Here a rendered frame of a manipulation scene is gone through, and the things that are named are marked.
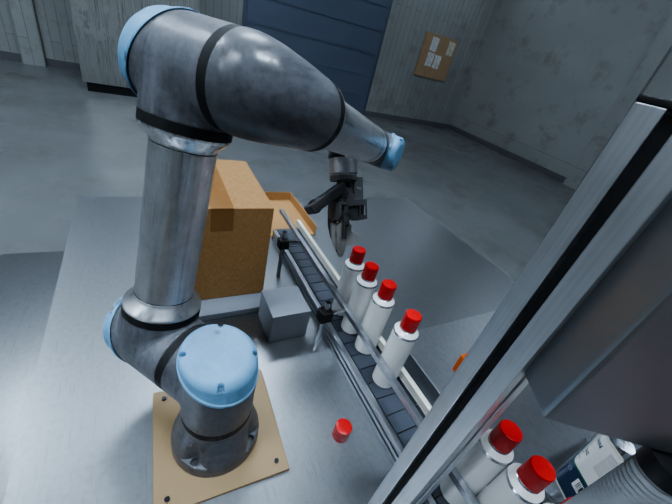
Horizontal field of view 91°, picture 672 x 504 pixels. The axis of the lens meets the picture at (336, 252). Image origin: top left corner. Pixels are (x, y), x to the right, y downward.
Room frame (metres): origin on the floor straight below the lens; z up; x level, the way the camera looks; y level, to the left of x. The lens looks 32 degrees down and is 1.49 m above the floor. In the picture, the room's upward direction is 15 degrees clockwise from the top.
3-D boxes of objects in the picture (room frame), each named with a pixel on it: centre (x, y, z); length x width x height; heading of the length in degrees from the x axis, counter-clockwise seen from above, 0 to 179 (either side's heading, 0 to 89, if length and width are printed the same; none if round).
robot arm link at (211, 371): (0.32, 0.13, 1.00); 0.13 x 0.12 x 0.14; 70
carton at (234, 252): (0.76, 0.35, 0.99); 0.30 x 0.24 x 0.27; 34
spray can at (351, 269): (0.68, -0.05, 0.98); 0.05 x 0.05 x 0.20
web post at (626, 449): (0.35, -0.51, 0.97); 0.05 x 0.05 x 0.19
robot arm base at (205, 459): (0.31, 0.13, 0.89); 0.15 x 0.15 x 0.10
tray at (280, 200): (1.17, 0.29, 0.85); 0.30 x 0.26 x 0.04; 35
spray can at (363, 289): (0.62, -0.09, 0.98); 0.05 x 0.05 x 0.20
